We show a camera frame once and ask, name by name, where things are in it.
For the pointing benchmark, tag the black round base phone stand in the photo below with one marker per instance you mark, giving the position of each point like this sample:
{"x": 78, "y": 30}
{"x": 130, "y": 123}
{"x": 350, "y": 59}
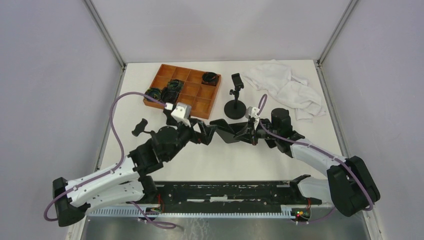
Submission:
{"x": 235, "y": 109}

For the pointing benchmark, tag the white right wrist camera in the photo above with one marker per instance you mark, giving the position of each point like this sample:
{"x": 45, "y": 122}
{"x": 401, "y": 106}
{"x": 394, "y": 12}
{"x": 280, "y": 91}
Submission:
{"x": 253, "y": 113}

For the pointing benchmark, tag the rolled green patterned tie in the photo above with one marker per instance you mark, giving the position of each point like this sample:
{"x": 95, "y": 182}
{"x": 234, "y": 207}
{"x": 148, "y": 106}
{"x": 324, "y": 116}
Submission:
{"x": 175, "y": 85}

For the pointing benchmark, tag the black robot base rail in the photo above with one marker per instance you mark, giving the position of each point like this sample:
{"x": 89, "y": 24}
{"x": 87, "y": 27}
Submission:
{"x": 227, "y": 197}

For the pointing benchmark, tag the rolled tie top right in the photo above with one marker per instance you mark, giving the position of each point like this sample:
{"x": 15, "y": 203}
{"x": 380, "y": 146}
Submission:
{"x": 210, "y": 79}

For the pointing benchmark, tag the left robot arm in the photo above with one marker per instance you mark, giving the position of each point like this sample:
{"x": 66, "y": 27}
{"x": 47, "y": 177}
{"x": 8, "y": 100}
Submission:
{"x": 129, "y": 179}

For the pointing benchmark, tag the white crumpled cloth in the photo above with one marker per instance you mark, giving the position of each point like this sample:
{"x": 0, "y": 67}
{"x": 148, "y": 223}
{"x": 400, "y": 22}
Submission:
{"x": 286, "y": 88}

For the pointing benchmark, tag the white slotted cable duct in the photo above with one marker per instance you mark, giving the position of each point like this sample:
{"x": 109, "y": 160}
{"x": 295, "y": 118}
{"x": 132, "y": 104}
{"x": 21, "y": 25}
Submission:
{"x": 126, "y": 211}

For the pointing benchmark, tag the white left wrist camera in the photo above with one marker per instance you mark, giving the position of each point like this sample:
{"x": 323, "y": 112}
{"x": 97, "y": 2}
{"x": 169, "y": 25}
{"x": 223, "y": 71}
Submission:
{"x": 178, "y": 113}

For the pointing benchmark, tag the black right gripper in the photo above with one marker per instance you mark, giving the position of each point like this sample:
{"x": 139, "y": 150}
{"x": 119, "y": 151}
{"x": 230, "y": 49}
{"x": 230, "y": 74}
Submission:
{"x": 248, "y": 134}

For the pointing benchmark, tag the rolled blue yellow tie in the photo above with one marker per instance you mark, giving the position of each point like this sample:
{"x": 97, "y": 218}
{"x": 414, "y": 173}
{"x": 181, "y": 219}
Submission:
{"x": 153, "y": 94}

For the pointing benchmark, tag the rolled dark patterned tie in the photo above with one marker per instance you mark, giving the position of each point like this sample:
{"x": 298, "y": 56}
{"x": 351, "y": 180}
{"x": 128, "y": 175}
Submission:
{"x": 169, "y": 95}

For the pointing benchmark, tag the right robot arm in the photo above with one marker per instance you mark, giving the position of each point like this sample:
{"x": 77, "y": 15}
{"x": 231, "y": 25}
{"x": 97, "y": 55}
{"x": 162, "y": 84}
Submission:
{"x": 348, "y": 185}

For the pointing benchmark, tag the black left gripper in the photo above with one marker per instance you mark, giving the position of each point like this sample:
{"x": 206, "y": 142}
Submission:
{"x": 206, "y": 133}

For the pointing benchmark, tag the orange wooden compartment tray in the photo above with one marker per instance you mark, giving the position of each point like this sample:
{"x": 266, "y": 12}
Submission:
{"x": 199, "y": 96}

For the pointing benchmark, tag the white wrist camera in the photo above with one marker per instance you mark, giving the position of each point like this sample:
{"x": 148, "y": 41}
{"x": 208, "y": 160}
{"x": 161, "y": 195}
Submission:
{"x": 178, "y": 113}
{"x": 253, "y": 113}

